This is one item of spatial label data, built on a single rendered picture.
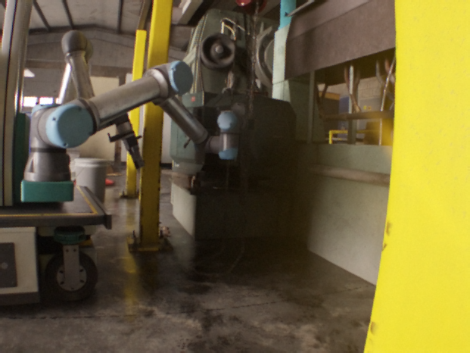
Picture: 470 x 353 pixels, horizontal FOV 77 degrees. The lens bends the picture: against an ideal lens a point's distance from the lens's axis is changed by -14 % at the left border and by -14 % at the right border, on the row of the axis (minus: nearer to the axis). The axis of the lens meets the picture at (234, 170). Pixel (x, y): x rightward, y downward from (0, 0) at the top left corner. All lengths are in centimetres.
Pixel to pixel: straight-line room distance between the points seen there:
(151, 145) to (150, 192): 24
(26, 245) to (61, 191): 19
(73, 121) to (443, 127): 87
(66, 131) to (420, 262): 86
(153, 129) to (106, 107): 77
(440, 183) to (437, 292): 6
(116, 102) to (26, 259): 54
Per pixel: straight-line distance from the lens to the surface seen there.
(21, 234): 107
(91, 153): 778
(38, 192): 106
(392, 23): 164
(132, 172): 346
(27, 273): 111
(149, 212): 179
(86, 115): 95
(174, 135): 231
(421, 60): 21
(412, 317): 21
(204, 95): 207
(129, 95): 105
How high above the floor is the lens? 55
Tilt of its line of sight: 4 degrees down
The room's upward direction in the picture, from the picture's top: 3 degrees clockwise
